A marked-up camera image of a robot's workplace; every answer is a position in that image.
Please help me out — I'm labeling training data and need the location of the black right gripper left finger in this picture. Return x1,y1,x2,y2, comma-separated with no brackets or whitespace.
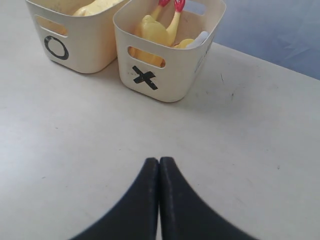
72,157,160,240

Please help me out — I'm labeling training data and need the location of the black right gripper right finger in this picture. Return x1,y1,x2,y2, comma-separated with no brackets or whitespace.
159,157,253,240

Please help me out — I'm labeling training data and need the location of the broken chicken head with squeaker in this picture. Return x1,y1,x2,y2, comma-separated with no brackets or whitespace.
174,31,209,49

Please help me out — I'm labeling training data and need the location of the headless yellow rubber chicken body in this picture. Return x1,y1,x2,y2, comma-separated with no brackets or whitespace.
128,0,186,67

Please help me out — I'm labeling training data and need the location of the yellow rubber chicken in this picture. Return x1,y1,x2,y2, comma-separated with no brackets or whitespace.
36,0,122,36

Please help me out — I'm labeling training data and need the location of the cream bin marked X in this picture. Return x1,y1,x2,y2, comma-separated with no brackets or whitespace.
113,0,226,103

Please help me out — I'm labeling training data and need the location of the cream bin marked O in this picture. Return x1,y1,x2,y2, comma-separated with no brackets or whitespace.
26,0,127,74

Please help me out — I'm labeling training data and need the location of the blue-grey backdrop curtain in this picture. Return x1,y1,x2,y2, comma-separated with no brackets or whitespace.
215,0,320,79

